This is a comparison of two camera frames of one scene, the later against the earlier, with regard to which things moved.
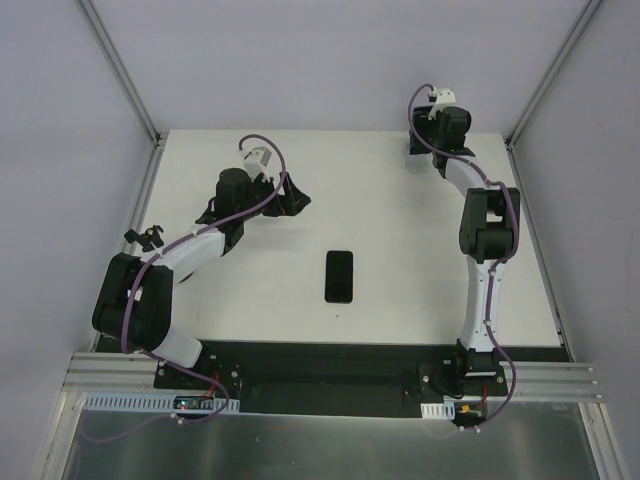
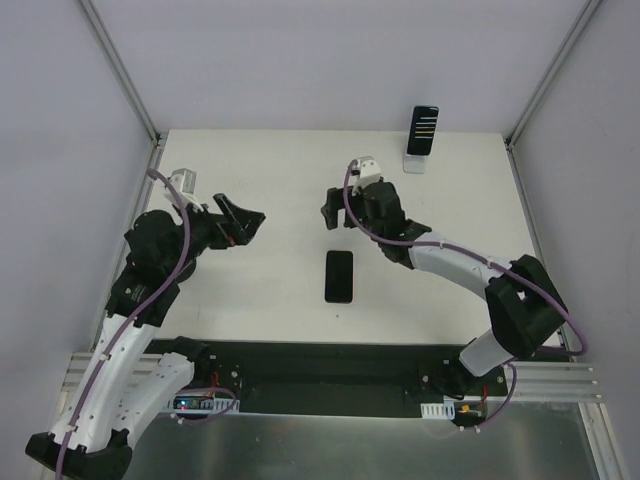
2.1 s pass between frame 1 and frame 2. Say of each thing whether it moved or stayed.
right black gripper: moved
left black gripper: moved
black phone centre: stayed
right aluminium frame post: stayed
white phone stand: stayed
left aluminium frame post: stayed
